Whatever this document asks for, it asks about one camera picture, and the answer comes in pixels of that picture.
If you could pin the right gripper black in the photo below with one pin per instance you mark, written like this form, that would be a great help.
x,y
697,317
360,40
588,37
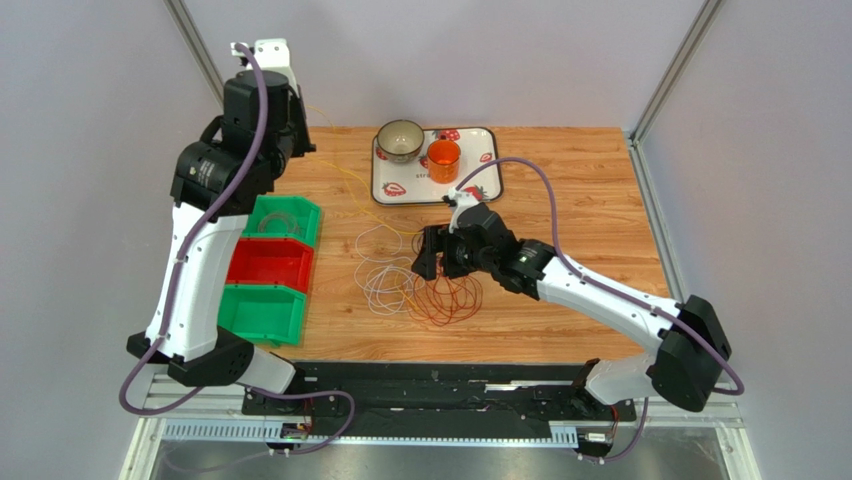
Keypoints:
x,y
446,252

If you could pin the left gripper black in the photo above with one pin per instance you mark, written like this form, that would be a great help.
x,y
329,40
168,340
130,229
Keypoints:
x,y
296,109

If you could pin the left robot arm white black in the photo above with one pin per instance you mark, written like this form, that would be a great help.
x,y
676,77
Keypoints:
x,y
216,184

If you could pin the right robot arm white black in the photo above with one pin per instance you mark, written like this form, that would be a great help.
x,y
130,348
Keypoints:
x,y
684,344

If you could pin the strawberry pattern white tray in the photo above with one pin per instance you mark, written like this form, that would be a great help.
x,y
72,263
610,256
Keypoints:
x,y
420,180

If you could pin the green bin far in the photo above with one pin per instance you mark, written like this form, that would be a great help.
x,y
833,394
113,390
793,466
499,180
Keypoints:
x,y
292,217

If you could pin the green bin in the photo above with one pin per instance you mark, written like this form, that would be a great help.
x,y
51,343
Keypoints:
x,y
270,314
292,217

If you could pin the beige ceramic bowl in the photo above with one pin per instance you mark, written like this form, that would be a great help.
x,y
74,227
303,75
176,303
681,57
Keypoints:
x,y
400,141

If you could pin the orange translucent cup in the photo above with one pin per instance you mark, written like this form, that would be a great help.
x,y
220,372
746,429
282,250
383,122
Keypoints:
x,y
443,160

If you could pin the red bin middle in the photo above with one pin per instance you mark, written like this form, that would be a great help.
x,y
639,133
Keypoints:
x,y
272,261

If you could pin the green bin near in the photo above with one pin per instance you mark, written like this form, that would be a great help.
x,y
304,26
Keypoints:
x,y
270,314

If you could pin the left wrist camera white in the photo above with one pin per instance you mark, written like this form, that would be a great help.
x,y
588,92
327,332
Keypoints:
x,y
273,58

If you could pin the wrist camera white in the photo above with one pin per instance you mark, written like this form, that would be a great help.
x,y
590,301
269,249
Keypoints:
x,y
273,58
458,201

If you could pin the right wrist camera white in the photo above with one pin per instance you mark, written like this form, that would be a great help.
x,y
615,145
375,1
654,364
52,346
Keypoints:
x,y
458,201

